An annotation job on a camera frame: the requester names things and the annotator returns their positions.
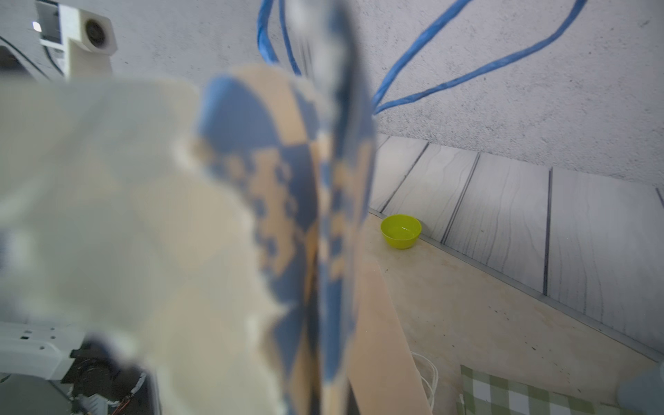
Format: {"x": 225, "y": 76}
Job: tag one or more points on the blue checkered paper bag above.
{"x": 211, "y": 237}

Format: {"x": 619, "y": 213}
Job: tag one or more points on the red and white paper bag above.
{"x": 429, "y": 376}

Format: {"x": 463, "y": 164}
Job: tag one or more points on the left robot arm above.
{"x": 63, "y": 356}

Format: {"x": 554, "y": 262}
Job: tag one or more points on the green bowl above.
{"x": 400, "y": 231}

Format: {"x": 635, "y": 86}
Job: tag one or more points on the green checkered cloth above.
{"x": 489, "y": 394}

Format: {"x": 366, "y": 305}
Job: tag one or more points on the light blue mug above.
{"x": 643, "y": 393}

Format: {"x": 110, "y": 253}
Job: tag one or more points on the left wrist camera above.
{"x": 78, "y": 42}

